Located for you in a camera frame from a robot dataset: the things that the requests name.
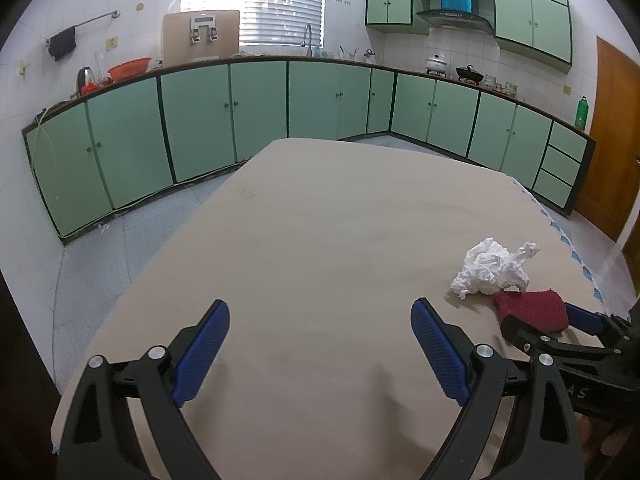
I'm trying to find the green lower kitchen cabinets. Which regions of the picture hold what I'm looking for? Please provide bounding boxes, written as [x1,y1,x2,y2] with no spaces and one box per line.
[21,56,597,246]

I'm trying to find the green kitchen cabinets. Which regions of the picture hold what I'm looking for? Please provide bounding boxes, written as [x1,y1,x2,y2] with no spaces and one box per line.
[21,56,597,246]
[365,0,574,74]

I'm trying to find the red plastic basin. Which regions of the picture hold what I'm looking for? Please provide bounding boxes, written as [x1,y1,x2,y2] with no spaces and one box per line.
[107,57,152,84]

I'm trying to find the beige tablecloth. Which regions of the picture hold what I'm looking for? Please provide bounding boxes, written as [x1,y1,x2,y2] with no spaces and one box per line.
[50,138,609,480]

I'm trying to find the range hood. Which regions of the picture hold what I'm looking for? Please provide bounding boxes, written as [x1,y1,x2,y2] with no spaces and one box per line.
[416,8,494,36]

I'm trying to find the wooden cutting board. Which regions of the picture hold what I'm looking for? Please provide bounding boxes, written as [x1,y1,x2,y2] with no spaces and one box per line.
[162,9,241,65]

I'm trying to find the steel electric kettle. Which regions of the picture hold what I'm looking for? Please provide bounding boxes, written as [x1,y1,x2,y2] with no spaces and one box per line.
[75,66,99,95]

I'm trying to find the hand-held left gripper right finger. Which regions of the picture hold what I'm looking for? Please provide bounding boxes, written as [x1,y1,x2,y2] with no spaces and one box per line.
[410,297,586,480]

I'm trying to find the black wok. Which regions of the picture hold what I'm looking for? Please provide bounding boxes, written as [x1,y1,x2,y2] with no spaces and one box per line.
[454,64,485,85]

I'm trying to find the glass jars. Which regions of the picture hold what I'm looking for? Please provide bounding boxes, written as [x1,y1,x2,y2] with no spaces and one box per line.
[482,74,519,96]

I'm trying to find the black hanging towel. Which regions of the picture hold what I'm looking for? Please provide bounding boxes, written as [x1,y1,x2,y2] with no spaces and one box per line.
[48,26,78,63]

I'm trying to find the white crumpled tissue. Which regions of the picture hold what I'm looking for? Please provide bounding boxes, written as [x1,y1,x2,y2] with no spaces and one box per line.
[449,237,543,301]

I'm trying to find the red cloth pad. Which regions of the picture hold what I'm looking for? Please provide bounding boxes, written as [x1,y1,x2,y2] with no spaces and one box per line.
[492,289,570,334]

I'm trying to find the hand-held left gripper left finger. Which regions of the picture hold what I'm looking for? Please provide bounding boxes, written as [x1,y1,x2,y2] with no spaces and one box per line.
[50,299,232,480]

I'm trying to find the green upper kitchen cabinets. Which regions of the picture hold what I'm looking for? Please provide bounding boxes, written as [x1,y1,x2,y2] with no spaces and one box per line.
[365,0,574,74]

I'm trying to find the person's right hand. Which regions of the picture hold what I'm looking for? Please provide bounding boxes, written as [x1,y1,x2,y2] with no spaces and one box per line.
[575,412,634,459]

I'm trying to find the metal towel bar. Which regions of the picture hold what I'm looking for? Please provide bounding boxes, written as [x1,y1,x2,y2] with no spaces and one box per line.
[44,9,121,46]

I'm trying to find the brown wooden door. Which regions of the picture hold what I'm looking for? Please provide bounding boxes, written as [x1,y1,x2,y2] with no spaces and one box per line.
[572,36,640,242]

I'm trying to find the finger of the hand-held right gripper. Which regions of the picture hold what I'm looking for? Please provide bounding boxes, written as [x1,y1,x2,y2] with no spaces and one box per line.
[501,312,567,362]
[563,302,627,337]

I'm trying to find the white window blinds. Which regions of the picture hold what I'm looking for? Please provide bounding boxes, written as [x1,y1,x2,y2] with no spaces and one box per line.
[180,0,326,49]

